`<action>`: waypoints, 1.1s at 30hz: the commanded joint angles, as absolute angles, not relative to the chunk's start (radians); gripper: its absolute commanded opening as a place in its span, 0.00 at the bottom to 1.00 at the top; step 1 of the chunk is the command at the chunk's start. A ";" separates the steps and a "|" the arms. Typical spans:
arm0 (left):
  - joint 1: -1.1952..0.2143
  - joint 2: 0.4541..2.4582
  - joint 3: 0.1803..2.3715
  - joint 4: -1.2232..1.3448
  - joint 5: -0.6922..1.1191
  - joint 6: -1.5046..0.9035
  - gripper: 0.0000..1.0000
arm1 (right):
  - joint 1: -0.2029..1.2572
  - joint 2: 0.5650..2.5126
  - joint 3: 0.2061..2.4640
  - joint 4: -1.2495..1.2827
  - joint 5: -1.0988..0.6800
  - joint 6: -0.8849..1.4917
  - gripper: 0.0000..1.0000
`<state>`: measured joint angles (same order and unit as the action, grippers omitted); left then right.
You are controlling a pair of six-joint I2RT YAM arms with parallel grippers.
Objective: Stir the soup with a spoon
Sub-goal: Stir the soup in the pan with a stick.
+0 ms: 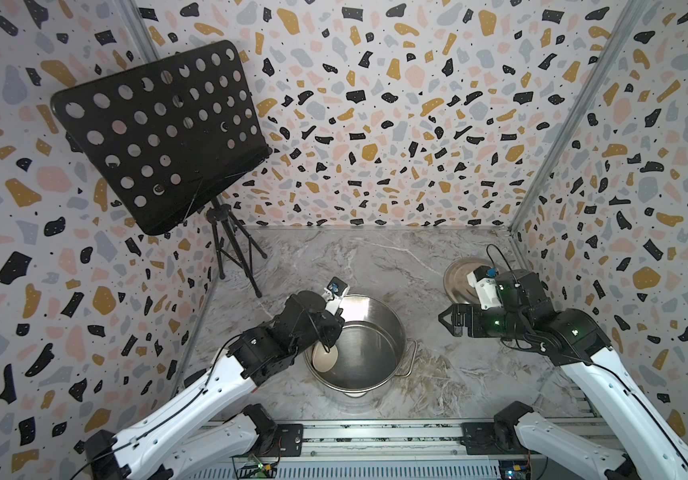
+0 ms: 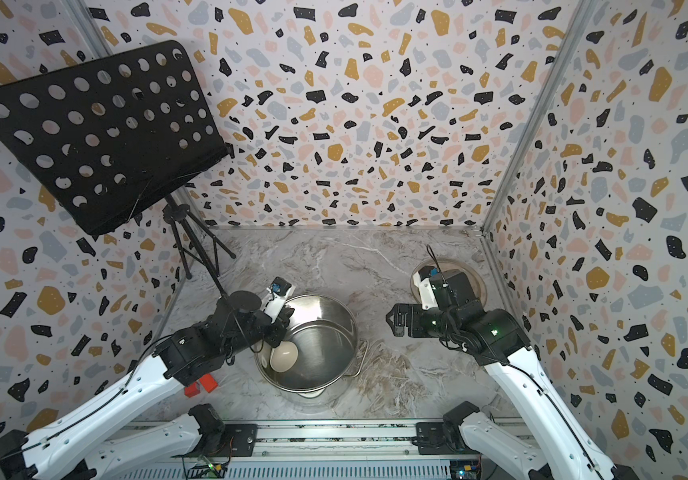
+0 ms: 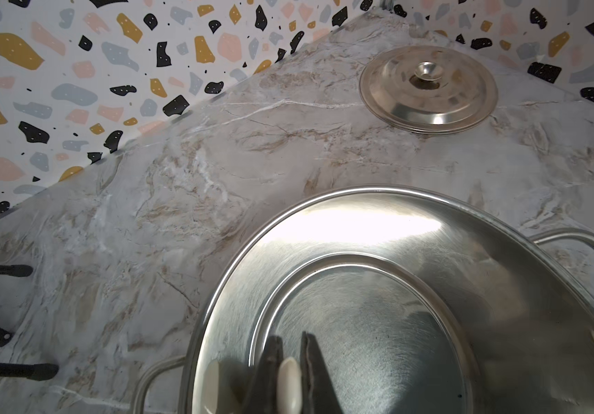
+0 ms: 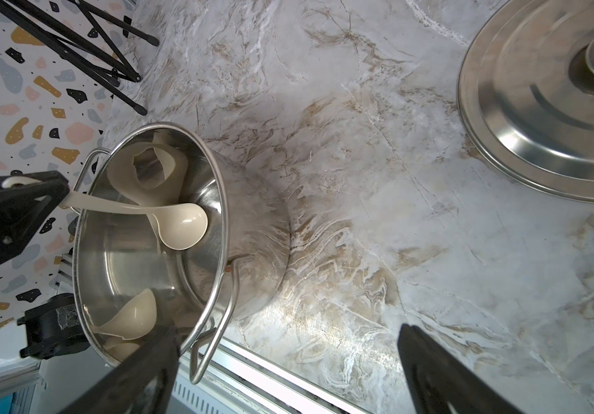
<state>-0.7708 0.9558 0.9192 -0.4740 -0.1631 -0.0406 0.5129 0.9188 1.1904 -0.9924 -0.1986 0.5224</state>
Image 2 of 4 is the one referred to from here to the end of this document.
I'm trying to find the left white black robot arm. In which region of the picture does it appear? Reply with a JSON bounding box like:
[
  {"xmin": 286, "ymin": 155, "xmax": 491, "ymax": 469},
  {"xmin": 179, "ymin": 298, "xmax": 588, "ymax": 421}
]
[{"xmin": 0, "ymin": 283, "xmax": 294, "ymax": 479}]

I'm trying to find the green circuit board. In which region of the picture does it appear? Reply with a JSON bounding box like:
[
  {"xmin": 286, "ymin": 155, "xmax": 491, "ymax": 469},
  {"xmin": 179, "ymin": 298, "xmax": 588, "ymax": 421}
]
[
  {"xmin": 449, "ymin": 460, "xmax": 482, "ymax": 480},
  {"xmin": 188, "ymin": 456, "xmax": 229, "ymax": 479}
]

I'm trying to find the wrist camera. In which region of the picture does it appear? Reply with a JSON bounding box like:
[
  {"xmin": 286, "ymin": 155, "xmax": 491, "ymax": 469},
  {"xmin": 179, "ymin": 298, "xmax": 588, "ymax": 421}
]
[
  {"xmin": 412, "ymin": 265, "xmax": 447, "ymax": 310},
  {"xmin": 262, "ymin": 277, "xmax": 295, "ymax": 321}
]

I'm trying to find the stainless steel pot lid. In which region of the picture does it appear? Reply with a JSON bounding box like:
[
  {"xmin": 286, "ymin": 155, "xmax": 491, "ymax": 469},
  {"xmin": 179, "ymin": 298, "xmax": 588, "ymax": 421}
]
[{"xmin": 410, "ymin": 257, "xmax": 488, "ymax": 306}]

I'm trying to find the aluminium mounting rail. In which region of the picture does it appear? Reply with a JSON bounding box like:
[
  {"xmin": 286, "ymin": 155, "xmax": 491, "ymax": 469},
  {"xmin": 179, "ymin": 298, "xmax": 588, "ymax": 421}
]
[{"xmin": 122, "ymin": 419, "xmax": 510, "ymax": 479}]

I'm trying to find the cream plastic ladle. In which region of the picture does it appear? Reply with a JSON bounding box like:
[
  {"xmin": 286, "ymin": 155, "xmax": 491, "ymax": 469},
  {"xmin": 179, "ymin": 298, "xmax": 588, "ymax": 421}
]
[{"xmin": 269, "ymin": 341, "xmax": 299, "ymax": 373}]

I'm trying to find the left green circuit board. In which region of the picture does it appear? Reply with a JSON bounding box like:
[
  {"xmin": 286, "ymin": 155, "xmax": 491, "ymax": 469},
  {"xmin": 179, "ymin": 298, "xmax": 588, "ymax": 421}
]
[{"xmin": 188, "ymin": 456, "xmax": 229, "ymax": 479}]

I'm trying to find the red block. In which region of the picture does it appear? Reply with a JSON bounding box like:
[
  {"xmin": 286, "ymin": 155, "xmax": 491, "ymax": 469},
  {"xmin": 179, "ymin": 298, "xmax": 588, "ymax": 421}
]
[
  {"xmin": 184, "ymin": 382, "xmax": 201, "ymax": 398},
  {"xmin": 198, "ymin": 373, "xmax": 219, "ymax": 393}
]

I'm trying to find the black perforated music stand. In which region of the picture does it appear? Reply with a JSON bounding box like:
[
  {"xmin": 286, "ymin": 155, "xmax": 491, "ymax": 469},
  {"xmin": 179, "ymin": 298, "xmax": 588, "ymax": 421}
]
[{"xmin": 0, "ymin": 39, "xmax": 238, "ymax": 296}]

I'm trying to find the right green circuit board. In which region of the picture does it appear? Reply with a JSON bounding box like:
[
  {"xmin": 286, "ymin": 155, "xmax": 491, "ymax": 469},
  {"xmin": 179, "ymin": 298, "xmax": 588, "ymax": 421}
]
[{"xmin": 449, "ymin": 460, "xmax": 482, "ymax": 480}]

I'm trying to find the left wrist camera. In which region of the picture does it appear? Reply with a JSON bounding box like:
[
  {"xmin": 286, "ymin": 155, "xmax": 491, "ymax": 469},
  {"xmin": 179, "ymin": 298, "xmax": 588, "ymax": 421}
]
[{"xmin": 262, "ymin": 277, "xmax": 295, "ymax": 321}]

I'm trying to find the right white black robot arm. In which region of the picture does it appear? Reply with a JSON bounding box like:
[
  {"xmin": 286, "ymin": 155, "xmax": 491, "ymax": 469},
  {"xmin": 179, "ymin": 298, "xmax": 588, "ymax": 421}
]
[{"xmin": 386, "ymin": 266, "xmax": 637, "ymax": 479}]

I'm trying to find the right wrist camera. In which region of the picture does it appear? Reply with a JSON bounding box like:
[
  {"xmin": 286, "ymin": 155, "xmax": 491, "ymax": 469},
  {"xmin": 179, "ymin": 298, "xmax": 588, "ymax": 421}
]
[{"xmin": 412, "ymin": 265, "xmax": 447, "ymax": 310}]

